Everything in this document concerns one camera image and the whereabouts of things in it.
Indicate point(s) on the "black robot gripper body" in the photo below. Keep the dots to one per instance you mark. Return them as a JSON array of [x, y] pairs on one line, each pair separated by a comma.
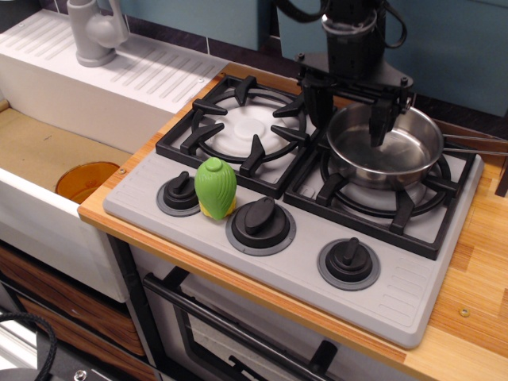
[[353, 64]]

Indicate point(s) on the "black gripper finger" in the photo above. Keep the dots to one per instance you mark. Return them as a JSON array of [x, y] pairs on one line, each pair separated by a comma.
[[383, 114], [318, 100]]

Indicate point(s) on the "stainless steel pan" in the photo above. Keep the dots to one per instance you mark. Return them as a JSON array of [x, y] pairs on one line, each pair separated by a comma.
[[405, 157]]

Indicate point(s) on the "green toy corncob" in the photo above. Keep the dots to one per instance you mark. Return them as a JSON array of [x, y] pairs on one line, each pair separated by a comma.
[[215, 185]]

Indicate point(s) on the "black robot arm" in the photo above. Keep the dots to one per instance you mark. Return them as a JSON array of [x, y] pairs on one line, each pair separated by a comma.
[[293, 12]]

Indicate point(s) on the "black middle stove knob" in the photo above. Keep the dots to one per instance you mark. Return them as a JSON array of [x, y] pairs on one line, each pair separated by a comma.
[[261, 228]]

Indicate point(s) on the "black stove knob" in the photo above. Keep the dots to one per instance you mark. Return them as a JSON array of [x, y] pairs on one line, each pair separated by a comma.
[[261, 228], [348, 264], [177, 197]]

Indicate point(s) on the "black right stove knob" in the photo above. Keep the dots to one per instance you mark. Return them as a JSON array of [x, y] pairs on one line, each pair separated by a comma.
[[348, 264]]

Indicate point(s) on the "grey toy stove top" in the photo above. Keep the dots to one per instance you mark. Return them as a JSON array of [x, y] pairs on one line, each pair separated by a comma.
[[396, 307]]

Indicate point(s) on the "black left stove knob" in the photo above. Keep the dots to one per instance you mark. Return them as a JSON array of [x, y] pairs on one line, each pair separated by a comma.
[[177, 197]]

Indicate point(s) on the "black left burner grate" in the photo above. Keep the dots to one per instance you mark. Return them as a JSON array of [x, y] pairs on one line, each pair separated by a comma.
[[261, 132]]

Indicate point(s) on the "black burner grate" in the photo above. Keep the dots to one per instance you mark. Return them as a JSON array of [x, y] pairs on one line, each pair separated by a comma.
[[261, 132], [425, 218]]

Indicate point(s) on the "black right burner grate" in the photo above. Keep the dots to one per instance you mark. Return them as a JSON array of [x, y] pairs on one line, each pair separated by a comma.
[[425, 218]]

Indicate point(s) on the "grey toy faucet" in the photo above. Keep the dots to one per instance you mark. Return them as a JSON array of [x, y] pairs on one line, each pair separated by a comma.
[[96, 35]]

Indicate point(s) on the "orange plastic drain disc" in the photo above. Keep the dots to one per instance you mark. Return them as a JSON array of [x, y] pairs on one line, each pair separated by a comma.
[[82, 181]]

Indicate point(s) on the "white toy sink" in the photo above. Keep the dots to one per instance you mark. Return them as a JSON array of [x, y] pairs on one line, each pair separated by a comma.
[[57, 114]]

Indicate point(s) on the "toy oven door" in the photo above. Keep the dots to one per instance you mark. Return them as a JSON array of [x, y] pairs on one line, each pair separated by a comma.
[[220, 335]]

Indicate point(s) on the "wooden drawer fronts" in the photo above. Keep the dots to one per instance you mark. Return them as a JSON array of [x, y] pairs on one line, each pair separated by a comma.
[[85, 321]]

